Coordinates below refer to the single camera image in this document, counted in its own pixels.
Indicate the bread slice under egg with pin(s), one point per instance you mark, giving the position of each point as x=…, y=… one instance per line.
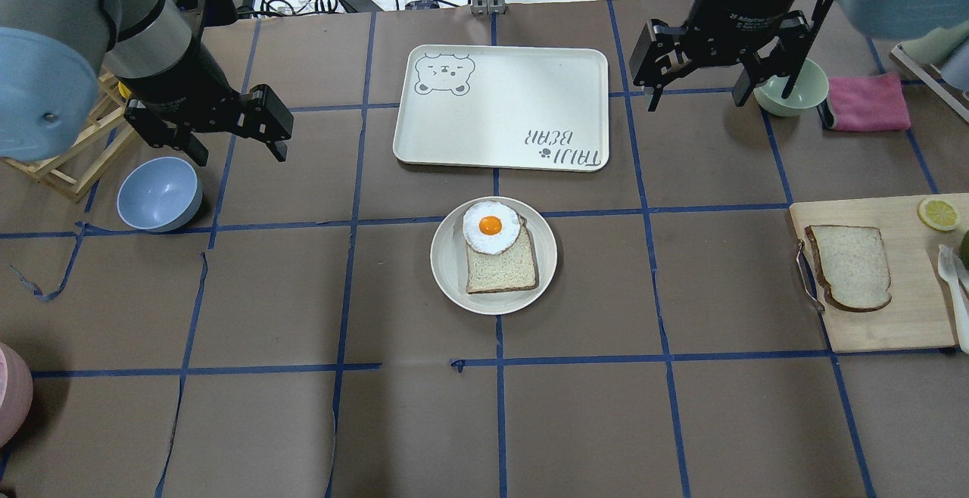
x=513, y=270

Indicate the wooden cutting board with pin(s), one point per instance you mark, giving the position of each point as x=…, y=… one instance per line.
x=919, y=315

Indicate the blue bowl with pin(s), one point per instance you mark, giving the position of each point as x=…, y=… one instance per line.
x=161, y=195

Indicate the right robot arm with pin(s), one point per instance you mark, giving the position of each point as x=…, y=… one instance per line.
x=886, y=19

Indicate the wooden rack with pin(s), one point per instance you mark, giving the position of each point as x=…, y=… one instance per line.
x=105, y=129

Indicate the pink cloth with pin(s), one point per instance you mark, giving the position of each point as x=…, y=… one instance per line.
x=865, y=104

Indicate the green lime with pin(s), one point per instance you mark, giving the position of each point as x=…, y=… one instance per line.
x=963, y=250

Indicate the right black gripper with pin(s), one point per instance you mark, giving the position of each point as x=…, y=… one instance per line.
x=738, y=4

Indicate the pink bowl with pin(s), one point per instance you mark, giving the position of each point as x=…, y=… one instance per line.
x=16, y=393

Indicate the white bread slice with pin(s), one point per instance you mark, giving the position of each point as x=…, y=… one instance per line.
x=853, y=266

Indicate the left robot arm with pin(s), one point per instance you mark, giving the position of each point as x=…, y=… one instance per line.
x=53, y=52

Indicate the green bowl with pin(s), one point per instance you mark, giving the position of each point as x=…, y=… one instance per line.
x=810, y=89

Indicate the cream bear serving tray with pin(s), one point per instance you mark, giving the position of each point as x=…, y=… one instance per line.
x=528, y=108

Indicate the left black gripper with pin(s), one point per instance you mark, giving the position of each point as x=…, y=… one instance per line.
x=184, y=76

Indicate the white plastic fork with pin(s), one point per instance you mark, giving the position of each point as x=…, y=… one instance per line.
x=948, y=265

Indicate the round cream plate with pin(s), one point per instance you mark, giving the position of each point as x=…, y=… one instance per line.
x=449, y=264

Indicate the fried egg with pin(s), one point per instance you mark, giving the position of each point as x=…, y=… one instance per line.
x=490, y=227

